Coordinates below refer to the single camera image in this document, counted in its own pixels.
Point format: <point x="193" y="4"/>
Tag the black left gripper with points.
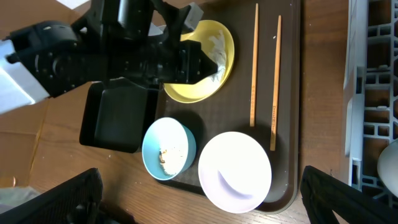
<point x="193" y="64"/>

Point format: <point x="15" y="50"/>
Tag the dark brown serving tray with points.
<point x="229" y="108"/>

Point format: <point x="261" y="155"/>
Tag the wooden chopstick right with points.
<point x="276" y="85"/>

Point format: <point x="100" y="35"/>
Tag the white lilac bowl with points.
<point x="234" y="172"/>

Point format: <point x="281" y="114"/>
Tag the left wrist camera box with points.
<point x="194" y="16"/>

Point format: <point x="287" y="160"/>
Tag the grey dishwasher rack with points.
<point x="369" y="95"/>

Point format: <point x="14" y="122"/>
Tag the blue bowl with rice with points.
<point x="168" y="149"/>

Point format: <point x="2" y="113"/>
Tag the white napkin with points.
<point x="218" y="55"/>

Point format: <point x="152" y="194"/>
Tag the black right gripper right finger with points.
<point x="325" y="196"/>

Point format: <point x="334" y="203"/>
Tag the yellow plate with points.
<point x="194" y="93"/>

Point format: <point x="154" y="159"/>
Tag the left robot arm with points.
<point x="136" y="40"/>

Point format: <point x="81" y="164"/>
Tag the white cup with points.
<point x="387" y="168"/>

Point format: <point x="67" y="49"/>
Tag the wooden chopstick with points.
<point x="254" y="69"/>
<point x="276" y="85"/>

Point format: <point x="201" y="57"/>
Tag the wooden chopstick left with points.
<point x="254" y="69"/>

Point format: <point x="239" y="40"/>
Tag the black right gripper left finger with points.
<point x="74" y="201"/>

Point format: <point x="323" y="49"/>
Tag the black plastic bin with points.
<point x="117" y="115"/>

